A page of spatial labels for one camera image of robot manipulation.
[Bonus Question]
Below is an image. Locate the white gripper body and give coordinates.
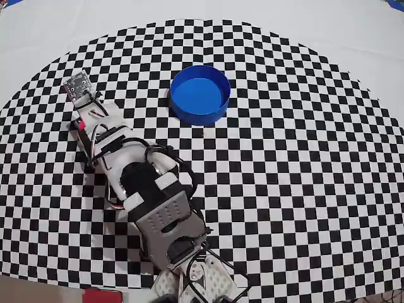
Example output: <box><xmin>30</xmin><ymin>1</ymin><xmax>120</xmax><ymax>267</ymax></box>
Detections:
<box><xmin>71</xmin><ymin>100</ymin><xmax>135</xmax><ymax>149</ymax></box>

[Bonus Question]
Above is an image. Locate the blue round box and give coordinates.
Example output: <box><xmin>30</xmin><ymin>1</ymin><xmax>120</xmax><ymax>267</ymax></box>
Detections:
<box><xmin>169</xmin><ymin>64</ymin><xmax>232</xmax><ymax>126</ymax></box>

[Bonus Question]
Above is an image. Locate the red rectangular block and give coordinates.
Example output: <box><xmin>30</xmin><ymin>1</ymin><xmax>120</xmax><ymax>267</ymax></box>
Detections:
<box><xmin>83</xmin><ymin>288</ymin><xmax>124</xmax><ymax>303</ymax></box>

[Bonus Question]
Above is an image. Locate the checkered print white mat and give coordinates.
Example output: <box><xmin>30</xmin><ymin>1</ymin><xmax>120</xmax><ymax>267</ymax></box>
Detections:
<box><xmin>0</xmin><ymin>0</ymin><xmax>404</xmax><ymax>303</ymax></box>

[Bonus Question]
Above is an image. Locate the brown cardboard sheet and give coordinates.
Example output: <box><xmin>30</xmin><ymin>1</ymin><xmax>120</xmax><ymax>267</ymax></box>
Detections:
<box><xmin>0</xmin><ymin>274</ymin><xmax>86</xmax><ymax>303</ymax></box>

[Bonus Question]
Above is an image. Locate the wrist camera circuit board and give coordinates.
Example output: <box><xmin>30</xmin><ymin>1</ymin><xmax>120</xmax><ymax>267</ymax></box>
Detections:
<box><xmin>62</xmin><ymin>72</ymin><xmax>93</xmax><ymax>104</ymax></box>

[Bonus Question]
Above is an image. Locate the black camera cable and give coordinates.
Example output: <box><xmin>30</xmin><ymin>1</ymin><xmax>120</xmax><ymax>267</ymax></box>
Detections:
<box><xmin>143</xmin><ymin>145</ymin><xmax>198</xmax><ymax>222</ymax></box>

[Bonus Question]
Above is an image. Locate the black base cable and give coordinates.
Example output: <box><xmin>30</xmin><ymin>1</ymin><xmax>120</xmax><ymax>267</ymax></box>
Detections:
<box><xmin>201</xmin><ymin>246</ymin><xmax>253</xmax><ymax>303</ymax></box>

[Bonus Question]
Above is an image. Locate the dark cable bundle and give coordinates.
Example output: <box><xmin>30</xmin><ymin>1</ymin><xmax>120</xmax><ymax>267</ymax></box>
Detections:
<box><xmin>362</xmin><ymin>288</ymin><xmax>404</xmax><ymax>303</ymax></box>

